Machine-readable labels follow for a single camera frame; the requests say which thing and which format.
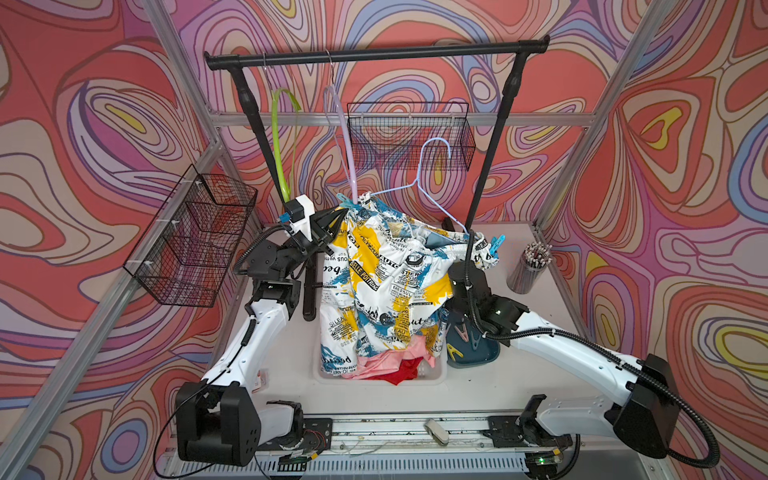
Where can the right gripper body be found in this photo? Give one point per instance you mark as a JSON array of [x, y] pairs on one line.
[[463, 307]]

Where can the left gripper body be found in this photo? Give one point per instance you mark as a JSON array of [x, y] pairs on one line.
[[311, 245]]

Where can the beige clothespin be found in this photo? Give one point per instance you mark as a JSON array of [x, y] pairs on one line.
[[462, 332]]

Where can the teal grey clothespin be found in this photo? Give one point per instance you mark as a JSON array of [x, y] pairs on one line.
[[475, 341]]

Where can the yellow clothespin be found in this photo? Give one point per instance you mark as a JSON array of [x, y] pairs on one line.
[[454, 353]]

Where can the white printed graphic shorts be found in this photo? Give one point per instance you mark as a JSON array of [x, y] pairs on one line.
[[384, 281]]

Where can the red shorts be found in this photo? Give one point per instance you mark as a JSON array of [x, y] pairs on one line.
[[408, 370]]

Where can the light blue hanger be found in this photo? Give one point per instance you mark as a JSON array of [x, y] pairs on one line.
[[419, 184]]

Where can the pink tie-dye shorts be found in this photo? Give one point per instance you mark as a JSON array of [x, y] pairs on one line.
[[389, 360]]

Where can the lavender wire hanger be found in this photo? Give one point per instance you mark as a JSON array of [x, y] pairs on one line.
[[337, 119]]

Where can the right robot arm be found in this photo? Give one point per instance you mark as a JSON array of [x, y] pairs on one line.
[[639, 403]]

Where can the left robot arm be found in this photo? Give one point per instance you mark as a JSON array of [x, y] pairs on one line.
[[216, 419]]

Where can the blue clothespin left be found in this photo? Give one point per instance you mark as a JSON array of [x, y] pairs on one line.
[[345, 202]]

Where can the blue clothespin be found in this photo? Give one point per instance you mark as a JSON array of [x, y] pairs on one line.
[[495, 244], [345, 202]]

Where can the teal plastic tray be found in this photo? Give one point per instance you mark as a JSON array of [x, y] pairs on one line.
[[488, 350]]

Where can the blue clothespin right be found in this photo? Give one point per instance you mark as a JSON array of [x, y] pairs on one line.
[[495, 244]]

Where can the white perforated plastic basket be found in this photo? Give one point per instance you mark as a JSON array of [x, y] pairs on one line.
[[427, 375]]

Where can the black clothes rack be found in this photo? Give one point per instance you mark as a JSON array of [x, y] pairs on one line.
[[235, 64]]

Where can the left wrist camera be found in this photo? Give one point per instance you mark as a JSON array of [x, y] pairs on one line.
[[297, 216]]

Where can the black wire basket rear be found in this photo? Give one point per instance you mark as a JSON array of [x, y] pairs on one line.
[[400, 135]]

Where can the black wire basket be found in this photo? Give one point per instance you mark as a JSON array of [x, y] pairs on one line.
[[400, 135], [200, 226]]

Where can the black wire basket left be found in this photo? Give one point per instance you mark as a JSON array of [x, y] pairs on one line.
[[200, 226]]

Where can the white pedal on rail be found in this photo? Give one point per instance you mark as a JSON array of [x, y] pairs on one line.
[[438, 433]]

